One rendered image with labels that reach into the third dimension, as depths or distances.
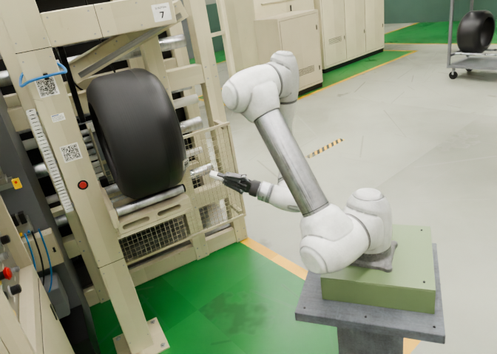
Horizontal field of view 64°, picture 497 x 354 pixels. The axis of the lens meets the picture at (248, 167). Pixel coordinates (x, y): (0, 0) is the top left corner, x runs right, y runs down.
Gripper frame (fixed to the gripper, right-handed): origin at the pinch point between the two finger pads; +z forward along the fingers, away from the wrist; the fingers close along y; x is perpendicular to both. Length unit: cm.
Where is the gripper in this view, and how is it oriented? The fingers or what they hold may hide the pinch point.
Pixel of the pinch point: (217, 175)
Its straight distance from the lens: 182.2
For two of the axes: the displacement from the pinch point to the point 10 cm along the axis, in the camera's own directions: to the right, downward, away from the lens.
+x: 3.1, -7.2, 6.2
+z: -9.4, -3.1, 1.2
